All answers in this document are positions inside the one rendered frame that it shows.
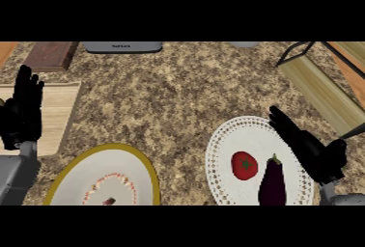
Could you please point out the white lace round placemat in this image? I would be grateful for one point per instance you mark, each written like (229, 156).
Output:
(247, 141)

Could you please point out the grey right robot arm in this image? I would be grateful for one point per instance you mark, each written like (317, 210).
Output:
(338, 194)

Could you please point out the pale wooden cutting board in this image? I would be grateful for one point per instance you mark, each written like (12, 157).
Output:
(56, 112)

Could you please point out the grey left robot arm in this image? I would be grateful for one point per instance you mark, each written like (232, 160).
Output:
(17, 175)

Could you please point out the dark purple eggplant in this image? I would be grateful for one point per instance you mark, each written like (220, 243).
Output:
(272, 183)

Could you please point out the white plate with yellow rim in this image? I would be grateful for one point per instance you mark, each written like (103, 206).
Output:
(102, 175)

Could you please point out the small grey object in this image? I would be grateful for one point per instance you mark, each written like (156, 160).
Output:
(242, 44)

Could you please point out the red tomato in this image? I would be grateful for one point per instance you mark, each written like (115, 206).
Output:
(244, 165)

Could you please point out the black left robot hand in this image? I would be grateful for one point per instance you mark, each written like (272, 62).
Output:
(22, 112)

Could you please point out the dark brown wooden block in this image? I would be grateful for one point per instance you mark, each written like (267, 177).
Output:
(49, 55)

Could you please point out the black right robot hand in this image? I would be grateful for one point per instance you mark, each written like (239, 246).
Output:
(309, 151)

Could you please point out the black frame wooden tiered shelf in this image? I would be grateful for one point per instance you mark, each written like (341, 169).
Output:
(328, 87)

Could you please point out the orange wooden strip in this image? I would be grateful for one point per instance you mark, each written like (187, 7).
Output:
(6, 51)

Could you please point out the grey flat appliance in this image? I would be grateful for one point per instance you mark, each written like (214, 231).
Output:
(122, 46)

